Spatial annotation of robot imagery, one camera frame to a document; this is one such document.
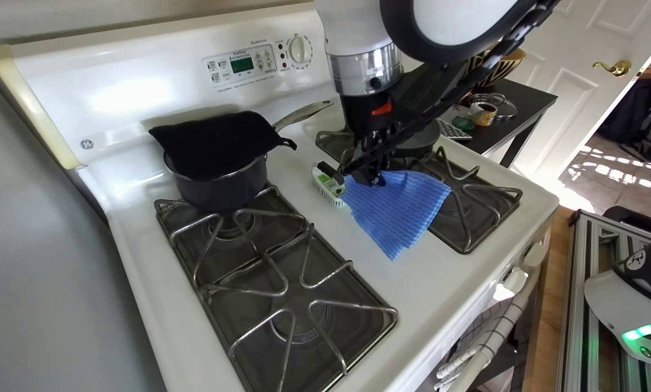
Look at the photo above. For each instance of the white and green thermometer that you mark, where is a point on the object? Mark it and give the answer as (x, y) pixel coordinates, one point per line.
(324, 186)

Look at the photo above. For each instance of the black stove grate under pot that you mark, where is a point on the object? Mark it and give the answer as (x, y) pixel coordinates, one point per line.
(266, 293)

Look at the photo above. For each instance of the blue striped cleaning towel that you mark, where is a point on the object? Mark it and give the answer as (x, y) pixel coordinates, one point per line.
(397, 213)

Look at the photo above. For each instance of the stove control panel with dial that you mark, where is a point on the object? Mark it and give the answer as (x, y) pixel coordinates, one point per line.
(239, 65)

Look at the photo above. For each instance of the clear glass jar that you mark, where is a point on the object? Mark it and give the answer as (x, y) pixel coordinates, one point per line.
(506, 108)

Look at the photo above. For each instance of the white gas stove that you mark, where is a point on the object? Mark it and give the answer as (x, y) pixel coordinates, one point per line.
(381, 290)

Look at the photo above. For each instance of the white panel door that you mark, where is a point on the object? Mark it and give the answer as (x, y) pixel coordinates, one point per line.
(593, 35)

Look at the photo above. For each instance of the black side table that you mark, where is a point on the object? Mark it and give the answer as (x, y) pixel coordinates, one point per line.
(532, 100)

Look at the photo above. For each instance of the dark fabric chair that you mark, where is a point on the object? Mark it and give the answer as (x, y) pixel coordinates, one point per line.
(629, 116)

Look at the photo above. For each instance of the black stove grate under pan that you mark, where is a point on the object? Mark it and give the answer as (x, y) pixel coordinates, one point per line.
(477, 209)

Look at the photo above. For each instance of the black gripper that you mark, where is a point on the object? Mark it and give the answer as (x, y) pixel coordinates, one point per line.
(368, 121)

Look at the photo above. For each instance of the roll of tape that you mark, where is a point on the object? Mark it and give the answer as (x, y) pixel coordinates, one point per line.
(483, 116)

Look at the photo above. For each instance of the grey checked dish towel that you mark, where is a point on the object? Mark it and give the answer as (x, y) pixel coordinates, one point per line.
(483, 340)

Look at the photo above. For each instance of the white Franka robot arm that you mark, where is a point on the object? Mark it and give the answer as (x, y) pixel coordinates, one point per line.
(352, 23)

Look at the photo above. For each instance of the aluminium robot stand frame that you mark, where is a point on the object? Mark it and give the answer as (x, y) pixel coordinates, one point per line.
(593, 246)

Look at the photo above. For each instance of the dark metal saucepan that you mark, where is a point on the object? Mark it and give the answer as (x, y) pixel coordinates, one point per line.
(215, 190)

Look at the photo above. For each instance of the black cloth over saucepan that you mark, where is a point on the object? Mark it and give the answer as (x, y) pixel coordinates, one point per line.
(215, 145)

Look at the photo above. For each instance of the dark green lid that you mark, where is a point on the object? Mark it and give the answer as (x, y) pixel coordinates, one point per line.
(467, 125)

